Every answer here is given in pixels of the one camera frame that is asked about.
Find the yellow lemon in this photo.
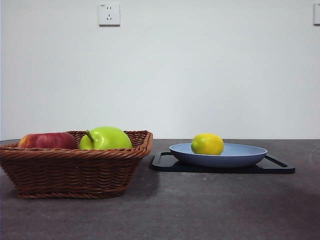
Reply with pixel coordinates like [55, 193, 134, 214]
[191, 133, 225, 156]

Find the blue plate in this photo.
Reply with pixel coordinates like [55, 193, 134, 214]
[169, 142, 268, 168]

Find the brown woven wicker basket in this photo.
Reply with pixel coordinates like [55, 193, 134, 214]
[0, 129, 154, 200]

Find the black flat tray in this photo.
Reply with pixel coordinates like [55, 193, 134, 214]
[149, 151, 296, 175]

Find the green apple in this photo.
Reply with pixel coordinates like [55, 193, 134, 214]
[78, 126, 133, 150]

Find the red apple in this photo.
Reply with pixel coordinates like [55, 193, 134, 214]
[17, 132, 77, 150]

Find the white wall socket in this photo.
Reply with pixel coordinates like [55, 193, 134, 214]
[98, 2, 121, 27]
[313, 3, 320, 26]

